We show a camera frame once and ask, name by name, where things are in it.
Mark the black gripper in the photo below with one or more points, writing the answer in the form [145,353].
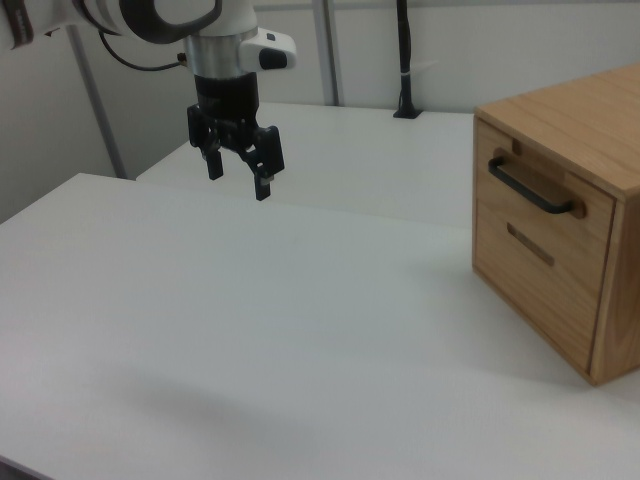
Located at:
[227,97]

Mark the grey metal frame post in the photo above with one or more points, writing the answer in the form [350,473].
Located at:
[330,55]
[97,110]

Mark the wooden drawer with slot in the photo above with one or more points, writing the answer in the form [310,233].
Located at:
[540,300]

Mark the black camera stand pole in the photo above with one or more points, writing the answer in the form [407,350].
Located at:
[406,50]

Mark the wooden drawer cabinet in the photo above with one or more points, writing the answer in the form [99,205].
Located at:
[565,120]

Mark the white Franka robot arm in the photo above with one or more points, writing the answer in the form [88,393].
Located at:
[235,25]

